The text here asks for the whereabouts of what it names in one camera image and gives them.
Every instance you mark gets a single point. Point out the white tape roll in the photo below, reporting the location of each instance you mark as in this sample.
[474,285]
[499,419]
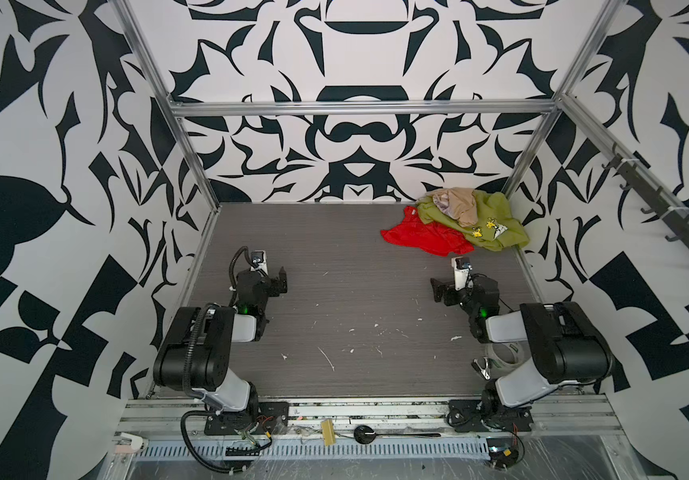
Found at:
[505,357]

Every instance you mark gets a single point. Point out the black wall hook rack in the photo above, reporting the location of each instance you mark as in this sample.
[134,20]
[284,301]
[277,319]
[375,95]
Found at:
[660,203]

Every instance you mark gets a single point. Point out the white plug left corner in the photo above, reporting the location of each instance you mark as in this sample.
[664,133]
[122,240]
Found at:
[130,444]

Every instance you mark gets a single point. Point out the small black electronics box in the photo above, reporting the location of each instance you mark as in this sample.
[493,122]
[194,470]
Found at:
[504,453]

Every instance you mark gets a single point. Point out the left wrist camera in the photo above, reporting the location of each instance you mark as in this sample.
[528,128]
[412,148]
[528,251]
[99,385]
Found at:
[258,261]

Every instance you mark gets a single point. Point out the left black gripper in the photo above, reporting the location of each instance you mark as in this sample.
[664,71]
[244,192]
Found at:
[280,282]

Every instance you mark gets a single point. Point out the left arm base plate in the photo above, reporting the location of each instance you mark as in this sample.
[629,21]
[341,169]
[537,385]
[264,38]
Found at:
[247,418]

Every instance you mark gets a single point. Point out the white slotted cable duct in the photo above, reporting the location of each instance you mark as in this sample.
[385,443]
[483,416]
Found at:
[474,448]

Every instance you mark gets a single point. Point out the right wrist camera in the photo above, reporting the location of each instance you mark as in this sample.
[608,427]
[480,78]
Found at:
[461,271]

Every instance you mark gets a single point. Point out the aluminium front rail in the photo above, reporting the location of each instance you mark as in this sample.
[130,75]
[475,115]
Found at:
[566,414]

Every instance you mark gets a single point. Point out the black round knob tool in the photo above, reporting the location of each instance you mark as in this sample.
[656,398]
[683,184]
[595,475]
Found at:
[366,435]

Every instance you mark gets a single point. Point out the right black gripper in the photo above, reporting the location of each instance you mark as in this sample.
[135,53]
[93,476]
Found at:
[440,289]

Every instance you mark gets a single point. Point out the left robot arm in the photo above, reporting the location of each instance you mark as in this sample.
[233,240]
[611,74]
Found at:
[195,356]

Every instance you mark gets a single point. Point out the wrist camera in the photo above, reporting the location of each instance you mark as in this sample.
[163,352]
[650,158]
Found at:
[258,261]
[461,271]

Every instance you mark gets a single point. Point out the red cloth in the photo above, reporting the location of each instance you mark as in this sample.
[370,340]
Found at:
[432,238]

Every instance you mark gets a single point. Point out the green printed t-shirt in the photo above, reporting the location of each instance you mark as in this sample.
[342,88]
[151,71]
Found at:
[496,230]

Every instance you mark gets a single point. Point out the beige cloth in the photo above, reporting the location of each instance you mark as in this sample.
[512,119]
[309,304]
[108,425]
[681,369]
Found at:
[458,204]

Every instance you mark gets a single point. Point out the yellow connector block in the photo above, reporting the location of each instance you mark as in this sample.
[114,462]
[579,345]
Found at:
[328,432]

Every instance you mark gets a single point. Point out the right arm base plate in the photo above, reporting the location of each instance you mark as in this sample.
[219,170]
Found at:
[465,416]

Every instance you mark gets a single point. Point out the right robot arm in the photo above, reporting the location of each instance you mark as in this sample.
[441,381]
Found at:
[565,348]

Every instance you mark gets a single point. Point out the aluminium frame rear bar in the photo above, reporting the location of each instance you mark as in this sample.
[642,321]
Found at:
[375,107]

